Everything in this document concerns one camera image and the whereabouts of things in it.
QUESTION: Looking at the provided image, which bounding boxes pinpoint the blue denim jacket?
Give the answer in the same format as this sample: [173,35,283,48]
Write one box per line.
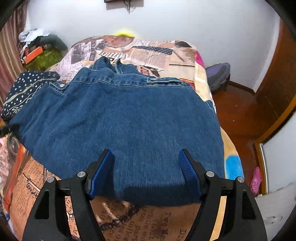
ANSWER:
[8,57,225,206]

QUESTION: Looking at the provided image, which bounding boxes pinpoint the pink croc shoe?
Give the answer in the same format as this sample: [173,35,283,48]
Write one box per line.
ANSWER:
[250,167,262,195]

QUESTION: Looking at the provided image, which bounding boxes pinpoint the newspaper print bed sheet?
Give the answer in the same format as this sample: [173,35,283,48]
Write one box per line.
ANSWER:
[1,36,242,240]

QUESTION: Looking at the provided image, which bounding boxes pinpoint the navy patterned cloth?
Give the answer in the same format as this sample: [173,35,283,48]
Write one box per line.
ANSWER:
[1,71,60,123]

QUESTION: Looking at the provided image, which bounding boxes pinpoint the orange box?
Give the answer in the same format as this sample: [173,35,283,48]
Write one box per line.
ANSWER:
[24,46,43,64]

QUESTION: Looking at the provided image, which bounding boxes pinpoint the dark grey cloth pile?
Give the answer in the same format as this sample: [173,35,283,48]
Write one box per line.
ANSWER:
[18,28,68,51]

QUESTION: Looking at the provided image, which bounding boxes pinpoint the striped brown curtain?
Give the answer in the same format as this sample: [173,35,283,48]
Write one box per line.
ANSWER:
[1,1,28,104]

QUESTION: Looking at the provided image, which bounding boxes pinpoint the brown wooden door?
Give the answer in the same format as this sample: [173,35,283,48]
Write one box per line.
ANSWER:
[254,20,295,195]

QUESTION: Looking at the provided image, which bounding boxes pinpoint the yellow object behind bed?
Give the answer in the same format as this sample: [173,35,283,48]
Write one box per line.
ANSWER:
[114,28,136,38]

